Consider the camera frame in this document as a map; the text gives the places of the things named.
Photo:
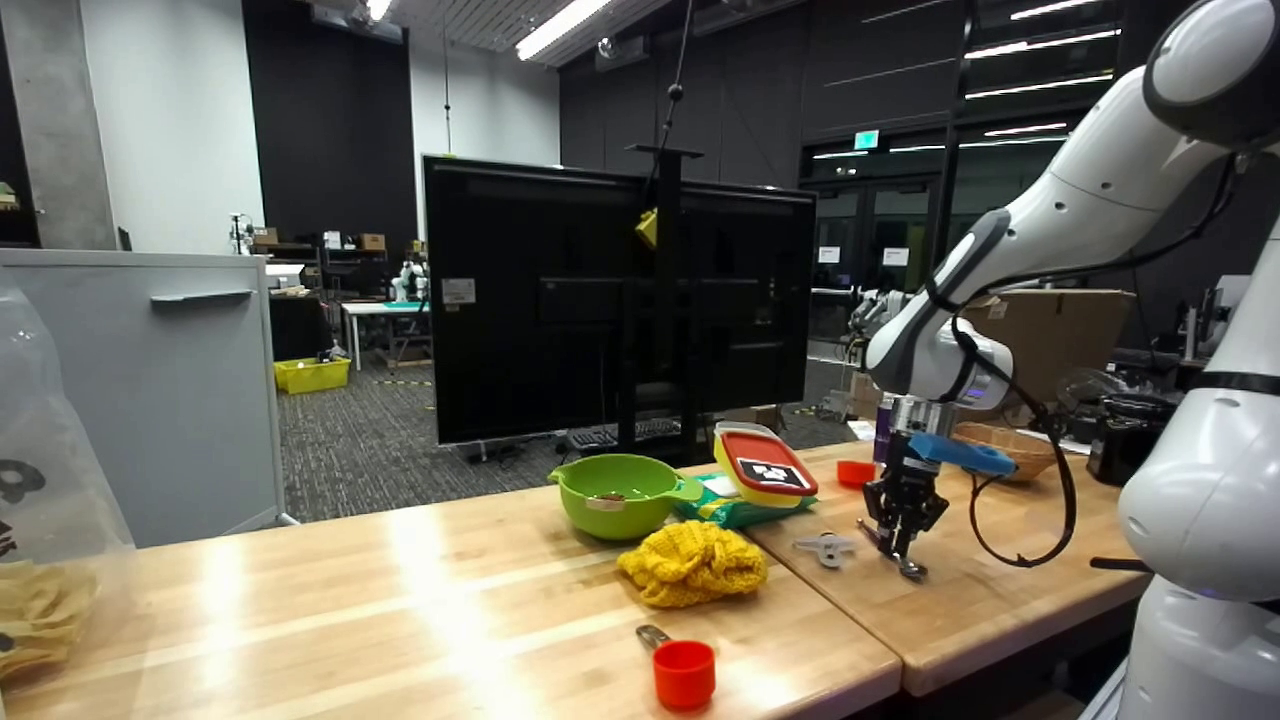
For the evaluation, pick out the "yellow storage bin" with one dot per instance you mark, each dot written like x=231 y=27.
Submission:
x=313 y=379

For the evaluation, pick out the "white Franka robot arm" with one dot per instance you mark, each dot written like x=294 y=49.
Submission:
x=1200 y=495

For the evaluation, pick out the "black stand pole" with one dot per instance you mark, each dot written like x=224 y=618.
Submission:
x=667 y=307

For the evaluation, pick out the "large black monitor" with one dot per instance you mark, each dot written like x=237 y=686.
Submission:
x=533 y=307

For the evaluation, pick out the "yellow crocheted cloth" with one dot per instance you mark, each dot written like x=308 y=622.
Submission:
x=692 y=565

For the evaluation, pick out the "purple soap pump bottle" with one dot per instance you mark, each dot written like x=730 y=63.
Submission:
x=887 y=430

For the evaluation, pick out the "yellow plastic container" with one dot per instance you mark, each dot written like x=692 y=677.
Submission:
x=737 y=485

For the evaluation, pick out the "green yellow snack bag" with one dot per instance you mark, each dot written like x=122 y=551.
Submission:
x=714 y=515

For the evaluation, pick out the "yellow tag on pole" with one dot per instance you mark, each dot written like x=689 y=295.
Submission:
x=648 y=226

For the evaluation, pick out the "clear plastic bag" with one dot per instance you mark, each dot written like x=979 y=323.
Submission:
x=53 y=535

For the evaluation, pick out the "green plastic bowl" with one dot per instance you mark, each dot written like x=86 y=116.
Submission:
x=623 y=496

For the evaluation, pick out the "small grey metal piece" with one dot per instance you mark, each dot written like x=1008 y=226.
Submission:
x=824 y=551

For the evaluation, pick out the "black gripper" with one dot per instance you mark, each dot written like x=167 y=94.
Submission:
x=906 y=485

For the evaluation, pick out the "thin black rod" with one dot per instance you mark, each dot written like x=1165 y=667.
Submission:
x=1118 y=565

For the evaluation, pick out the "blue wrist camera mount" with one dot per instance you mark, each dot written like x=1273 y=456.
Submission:
x=965 y=456

